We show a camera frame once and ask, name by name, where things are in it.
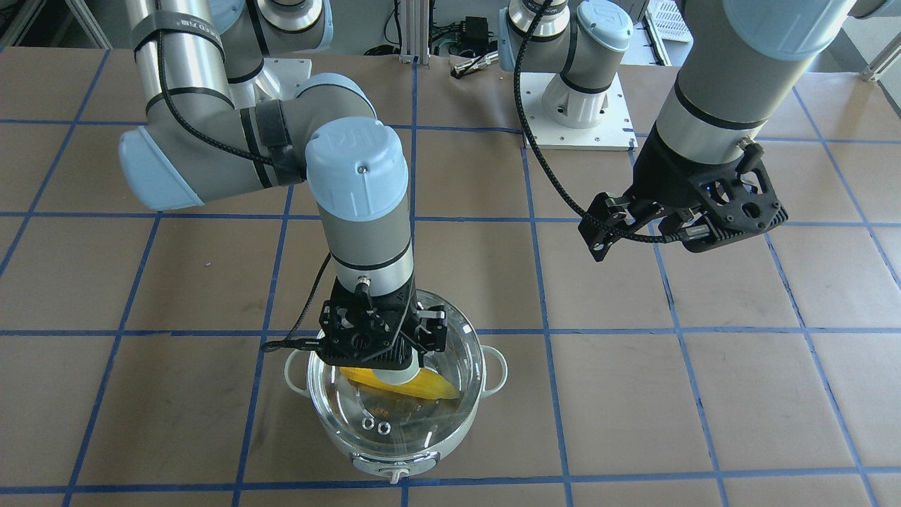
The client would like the black power adapter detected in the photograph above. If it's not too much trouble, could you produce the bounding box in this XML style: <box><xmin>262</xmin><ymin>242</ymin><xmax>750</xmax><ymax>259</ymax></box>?
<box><xmin>460</xmin><ymin>16</ymin><xmax>491</xmax><ymax>46</ymax></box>

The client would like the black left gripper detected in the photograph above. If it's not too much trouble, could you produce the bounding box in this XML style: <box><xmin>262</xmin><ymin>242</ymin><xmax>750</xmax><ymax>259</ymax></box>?
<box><xmin>577</xmin><ymin>126</ymin><xmax>763</xmax><ymax>262</ymax></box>

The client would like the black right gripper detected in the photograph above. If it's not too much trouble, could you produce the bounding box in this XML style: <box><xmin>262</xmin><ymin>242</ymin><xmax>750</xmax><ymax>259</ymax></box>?
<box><xmin>331</xmin><ymin>276</ymin><xmax>448</xmax><ymax>367</ymax></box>

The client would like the yellow corn cob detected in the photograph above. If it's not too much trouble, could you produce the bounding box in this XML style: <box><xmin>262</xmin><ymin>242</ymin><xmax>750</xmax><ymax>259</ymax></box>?
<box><xmin>340</xmin><ymin>367</ymin><xmax>460</xmax><ymax>400</ymax></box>

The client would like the aluminium frame post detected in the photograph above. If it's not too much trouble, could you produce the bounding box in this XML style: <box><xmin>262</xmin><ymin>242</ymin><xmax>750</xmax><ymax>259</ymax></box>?
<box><xmin>397</xmin><ymin>0</ymin><xmax>431</xmax><ymax>66</ymax></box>

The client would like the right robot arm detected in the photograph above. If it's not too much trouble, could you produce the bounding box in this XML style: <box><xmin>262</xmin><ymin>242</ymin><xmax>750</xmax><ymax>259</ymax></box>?
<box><xmin>119</xmin><ymin>1</ymin><xmax>447</xmax><ymax>371</ymax></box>

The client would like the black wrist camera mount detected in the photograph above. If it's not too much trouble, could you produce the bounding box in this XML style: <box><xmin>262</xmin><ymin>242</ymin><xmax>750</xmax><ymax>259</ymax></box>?
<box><xmin>684</xmin><ymin>163</ymin><xmax>788</xmax><ymax>253</ymax></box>
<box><xmin>316</xmin><ymin>301</ymin><xmax>414</xmax><ymax>371</ymax></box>

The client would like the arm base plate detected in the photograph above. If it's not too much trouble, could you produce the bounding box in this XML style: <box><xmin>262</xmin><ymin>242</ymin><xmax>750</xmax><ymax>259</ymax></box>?
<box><xmin>229</xmin><ymin>58</ymin><xmax>313</xmax><ymax>108</ymax></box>
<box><xmin>521</xmin><ymin>72</ymin><xmax>635</xmax><ymax>151</ymax></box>

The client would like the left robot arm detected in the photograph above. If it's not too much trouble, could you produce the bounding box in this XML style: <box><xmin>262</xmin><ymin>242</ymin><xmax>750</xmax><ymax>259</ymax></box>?
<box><xmin>500</xmin><ymin>1</ymin><xmax>899</xmax><ymax>262</ymax></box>

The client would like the white plastic basket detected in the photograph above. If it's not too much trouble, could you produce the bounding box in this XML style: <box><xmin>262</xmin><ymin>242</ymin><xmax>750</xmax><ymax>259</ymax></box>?
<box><xmin>646</xmin><ymin>1</ymin><xmax>694</xmax><ymax>43</ymax></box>

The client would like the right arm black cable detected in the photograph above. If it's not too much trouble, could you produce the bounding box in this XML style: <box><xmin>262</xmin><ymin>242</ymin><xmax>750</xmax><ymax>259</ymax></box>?
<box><xmin>155</xmin><ymin>0</ymin><xmax>374</xmax><ymax>353</ymax></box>

